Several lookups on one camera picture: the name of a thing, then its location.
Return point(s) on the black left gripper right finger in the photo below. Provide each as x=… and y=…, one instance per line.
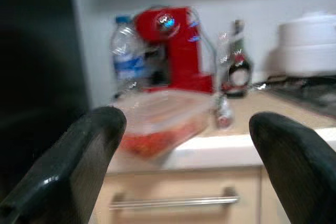
x=302, y=176

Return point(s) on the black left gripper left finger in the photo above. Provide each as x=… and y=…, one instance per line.
x=65, y=171

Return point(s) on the black stove top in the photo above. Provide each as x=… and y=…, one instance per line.
x=309, y=90

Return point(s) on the small red label jar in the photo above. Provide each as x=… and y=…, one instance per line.
x=223, y=115

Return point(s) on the clear container with red food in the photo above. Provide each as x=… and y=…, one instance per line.
x=162, y=129

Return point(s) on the beige kitchen cabinet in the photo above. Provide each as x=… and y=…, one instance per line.
x=183, y=182

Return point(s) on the black tall appliance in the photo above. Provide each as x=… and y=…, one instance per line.
x=34, y=51

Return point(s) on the clear plastic water bottle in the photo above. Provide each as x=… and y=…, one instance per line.
x=126, y=61

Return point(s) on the white cooking pot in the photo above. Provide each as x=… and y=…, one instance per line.
x=307, y=45

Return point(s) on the dark sauce bottle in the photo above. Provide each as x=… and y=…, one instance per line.
x=239, y=61

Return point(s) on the clear slim glass bottle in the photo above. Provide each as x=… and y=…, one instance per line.
x=223, y=51

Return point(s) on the red coffee machine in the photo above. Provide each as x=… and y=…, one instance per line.
x=183, y=51

